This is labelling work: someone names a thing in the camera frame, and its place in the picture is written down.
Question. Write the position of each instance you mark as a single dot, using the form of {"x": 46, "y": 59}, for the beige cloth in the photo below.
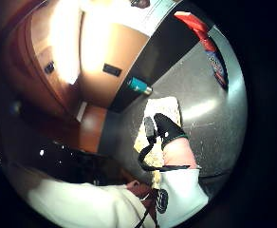
{"x": 163, "y": 106}

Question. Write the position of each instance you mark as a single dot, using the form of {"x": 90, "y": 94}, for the teal bottle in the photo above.
{"x": 138, "y": 85}

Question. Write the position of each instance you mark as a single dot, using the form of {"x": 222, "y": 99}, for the wooden cabinet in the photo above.
{"x": 107, "y": 63}

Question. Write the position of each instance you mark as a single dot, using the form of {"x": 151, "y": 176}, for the red and blue packet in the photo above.
{"x": 208, "y": 41}

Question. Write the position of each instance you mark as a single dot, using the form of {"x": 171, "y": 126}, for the the person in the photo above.
{"x": 81, "y": 202}

